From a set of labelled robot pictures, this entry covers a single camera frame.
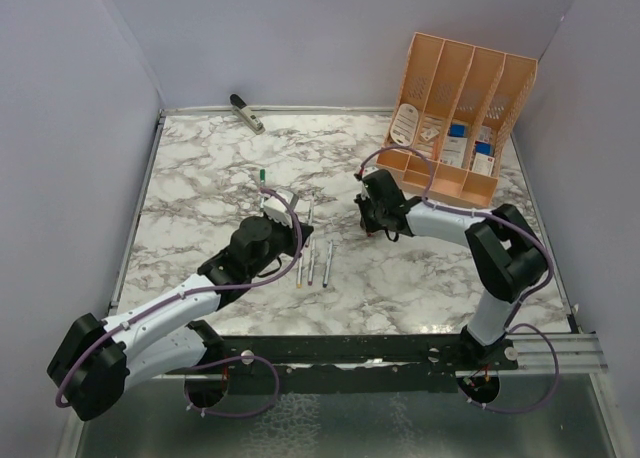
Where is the aluminium extrusion rail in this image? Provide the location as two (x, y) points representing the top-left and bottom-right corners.
(509, 333), (609, 375)

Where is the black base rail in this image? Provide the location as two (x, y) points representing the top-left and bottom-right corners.
(203, 334), (518, 394)

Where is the white marker orange end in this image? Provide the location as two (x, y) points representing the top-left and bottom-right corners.
(296, 255), (304, 289)

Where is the white oval perforated plate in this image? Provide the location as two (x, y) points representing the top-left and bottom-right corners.
(389, 103), (420, 146)

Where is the white red card box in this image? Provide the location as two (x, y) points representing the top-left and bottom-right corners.
(471, 151), (495, 176)

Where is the white marker blue end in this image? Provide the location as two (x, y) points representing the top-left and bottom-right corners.
(322, 240), (334, 288)

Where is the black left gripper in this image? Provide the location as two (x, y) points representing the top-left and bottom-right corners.
(249, 213), (312, 279)

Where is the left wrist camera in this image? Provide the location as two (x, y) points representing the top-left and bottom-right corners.
(263, 189), (299, 228)

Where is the blue white box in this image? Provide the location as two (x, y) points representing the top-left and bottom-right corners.
(448, 123), (469, 138)

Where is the white marker purple end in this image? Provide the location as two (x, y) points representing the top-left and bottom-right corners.
(307, 238), (316, 286)

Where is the peach desk organizer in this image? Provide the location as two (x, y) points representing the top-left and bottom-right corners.
(375, 33), (538, 207)

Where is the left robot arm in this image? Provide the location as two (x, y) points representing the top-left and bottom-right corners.
(47, 215), (314, 421)

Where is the grey stapler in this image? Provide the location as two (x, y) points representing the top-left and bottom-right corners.
(229, 94), (264, 135)

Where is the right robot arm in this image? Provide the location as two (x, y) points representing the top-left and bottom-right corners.
(355, 169), (552, 369)

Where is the white marker red end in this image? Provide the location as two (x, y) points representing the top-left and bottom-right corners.
(307, 195), (315, 225)

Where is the white marker green end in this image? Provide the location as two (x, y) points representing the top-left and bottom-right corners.
(259, 169), (266, 211)

